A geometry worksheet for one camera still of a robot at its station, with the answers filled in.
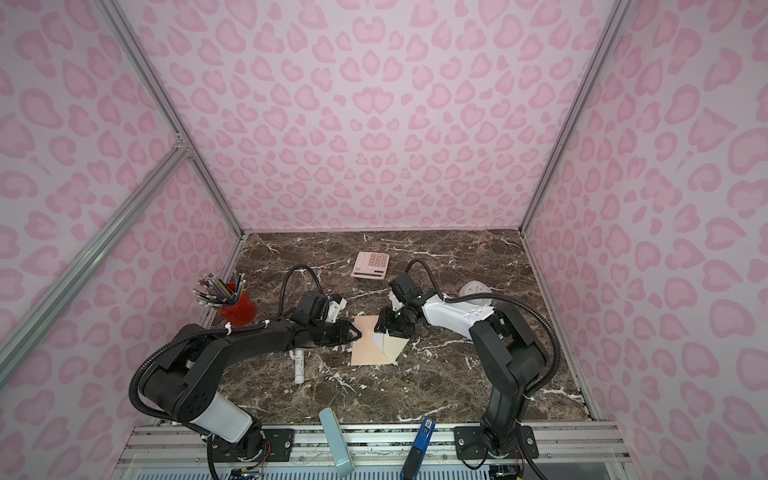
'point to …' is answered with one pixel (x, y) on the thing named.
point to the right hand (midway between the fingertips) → (381, 328)
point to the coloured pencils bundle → (213, 292)
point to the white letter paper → (378, 339)
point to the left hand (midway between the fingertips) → (359, 332)
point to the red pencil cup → (242, 312)
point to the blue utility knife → (422, 440)
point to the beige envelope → (366, 350)
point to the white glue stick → (299, 365)
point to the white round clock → (475, 287)
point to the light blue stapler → (340, 454)
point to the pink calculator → (371, 265)
